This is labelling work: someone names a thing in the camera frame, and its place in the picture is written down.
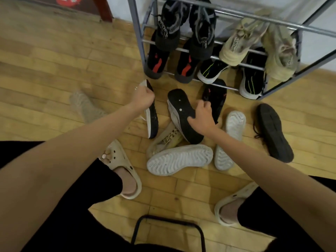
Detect person's left hand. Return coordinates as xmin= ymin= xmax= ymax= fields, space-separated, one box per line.
xmin=130 ymin=85 xmax=156 ymax=112

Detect person's right hand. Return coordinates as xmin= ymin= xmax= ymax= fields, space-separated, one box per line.
xmin=187 ymin=99 xmax=220 ymax=137

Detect black shoe with orange mark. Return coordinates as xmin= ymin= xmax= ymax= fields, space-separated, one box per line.
xmin=201 ymin=78 xmax=228 ymax=125

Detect white green-tab sneaker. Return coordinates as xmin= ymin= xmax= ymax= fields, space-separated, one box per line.
xmin=214 ymin=110 xmax=247 ymax=172
xmin=146 ymin=144 xmax=214 ymax=177

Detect black red sneaker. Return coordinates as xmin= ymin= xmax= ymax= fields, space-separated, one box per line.
xmin=143 ymin=30 xmax=171 ymax=80
xmin=174 ymin=39 xmax=203 ymax=84

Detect tan knit sneaker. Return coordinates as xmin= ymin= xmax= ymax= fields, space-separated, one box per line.
xmin=69 ymin=90 xmax=108 ymax=124
xmin=146 ymin=122 xmax=184 ymax=159

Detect black green-striped sneaker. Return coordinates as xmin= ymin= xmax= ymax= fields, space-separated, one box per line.
xmin=239 ymin=47 xmax=268 ymax=100
xmin=197 ymin=47 xmax=230 ymax=85

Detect grey metal shoe rack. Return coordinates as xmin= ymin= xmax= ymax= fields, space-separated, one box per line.
xmin=127 ymin=0 xmax=336 ymax=100

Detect dark grey laced shoe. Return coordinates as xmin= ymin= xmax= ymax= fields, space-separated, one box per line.
xmin=253 ymin=103 xmax=294 ymax=163

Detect black grey strap sneaker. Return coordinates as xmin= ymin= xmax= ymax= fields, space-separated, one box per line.
xmin=188 ymin=0 xmax=217 ymax=61
xmin=155 ymin=0 xmax=191 ymax=52

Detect beige chunky sneaker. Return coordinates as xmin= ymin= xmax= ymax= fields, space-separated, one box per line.
xmin=262 ymin=23 xmax=300 ymax=82
xmin=219 ymin=9 xmax=271 ymax=67

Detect person's right forearm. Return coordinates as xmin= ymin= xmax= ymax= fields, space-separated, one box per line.
xmin=209 ymin=127 xmax=336 ymax=252

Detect person's left forearm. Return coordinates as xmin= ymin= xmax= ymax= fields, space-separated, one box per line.
xmin=0 ymin=103 xmax=138 ymax=252

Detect person's left foot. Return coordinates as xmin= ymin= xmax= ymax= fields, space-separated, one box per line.
xmin=114 ymin=166 xmax=138 ymax=196

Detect person's foot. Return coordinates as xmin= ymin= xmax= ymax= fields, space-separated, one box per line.
xmin=114 ymin=166 xmax=138 ymax=196
xmin=219 ymin=198 xmax=247 ymax=225

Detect person's right foot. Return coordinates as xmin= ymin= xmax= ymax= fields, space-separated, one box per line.
xmin=219 ymin=198 xmax=247 ymax=225

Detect person's black trousers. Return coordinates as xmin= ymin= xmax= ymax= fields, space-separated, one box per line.
xmin=0 ymin=141 xmax=336 ymax=252

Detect cream clog with flower charm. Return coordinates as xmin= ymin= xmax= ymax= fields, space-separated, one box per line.
xmin=98 ymin=139 xmax=142 ymax=200

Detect cream clog with pink charm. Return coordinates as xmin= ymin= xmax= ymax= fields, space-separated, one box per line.
xmin=214 ymin=181 xmax=260 ymax=227

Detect dark brown door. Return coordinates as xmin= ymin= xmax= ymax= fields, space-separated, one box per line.
xmin=15 ymin=0 xmax=103 ymax=16

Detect black metal stool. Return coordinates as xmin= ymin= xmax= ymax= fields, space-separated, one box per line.
xmin=130 ymin=214 xmax=207 ymax=252

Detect red round sticker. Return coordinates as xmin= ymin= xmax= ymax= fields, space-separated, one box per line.
xmin=55 ymin=0 xmax=83 ymax=8

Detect red door frame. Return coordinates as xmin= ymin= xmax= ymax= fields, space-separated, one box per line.
xmin=92 ymin=0 xmax=113 ymax=23

